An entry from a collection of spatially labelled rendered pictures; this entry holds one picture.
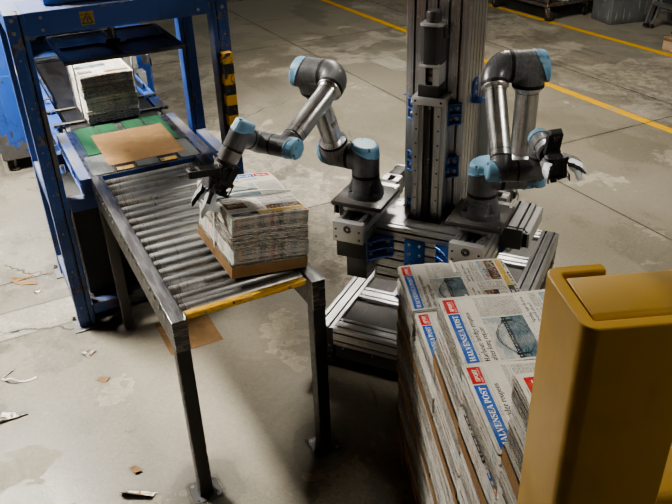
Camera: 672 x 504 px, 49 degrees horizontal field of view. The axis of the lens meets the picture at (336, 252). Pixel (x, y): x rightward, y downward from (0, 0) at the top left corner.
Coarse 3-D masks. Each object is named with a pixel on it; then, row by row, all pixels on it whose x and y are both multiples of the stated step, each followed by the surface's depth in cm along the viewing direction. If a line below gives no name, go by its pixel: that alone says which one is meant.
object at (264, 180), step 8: (240, 176) 278; (248, 176) 278; (256, 176) 278; (264, 176) 279; (272, 176) 280; (240, 184) 271; (248, 184) 271; (256, 184) 272; (264, 184) 273; (272, 184) 273; (280, 184) 274; (232, 192) 264; (200, 200) 274; (200, 208) 275; (200, 216) 277; (208, 216) 268; (200, 224) 279; (208, 224) 270; (208, 232) 271
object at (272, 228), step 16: (224, 208) 251; (240, 208) 252; (256, 208) 252; (272, 208) 253; (288, 208) 254; (304, 208) 256; (224, 224) 250; (240, 224) 246; (256, 224) 249; (272, 224) 251; (288, 224) 255; (304, 224) 257; (224, 240) 256; (240, 240) 248; (256, 240) 250; (272, 240) 254; (288, 240) 257; (304, 240) 260; (224, 256) 258; (240, 256) 250; (256, 256) 254; (272, 256) 256; (288, 256) 260; (304, 256) 264
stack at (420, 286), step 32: (416, 288) 246; (448, 288) 246; (480, 288) 245; (512, 288) 244; (416, 320) 231; (416, 352) 236; (416, 384) 239; (416, 416) 248; (448, 416) 197; (416, 448) 250; (448, 448) 200; (416, 480) 255
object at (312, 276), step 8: (200, 160) 355; (208, 160) 355; (304, 272) 263; (312, 272) 262; (312, 280) 258; (320, 280) 258; (296, 288) 273; (304, 288) 265; (312, 288) 258; (320, 288) 260; (304, 296) 267; (312, 296) 260; (320, 296) 261; (312, 304) 262; (320, 304) 263
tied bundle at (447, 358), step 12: (444, 324) 191; (444, 336) 193; (444, 348) 196; (444, 360) 195; (456, 360) 181; (444, 372) 196; (456, 372) 183; (444, 384) 197; (456, 384) 185; (456, 396) 184; (456, 408) 185
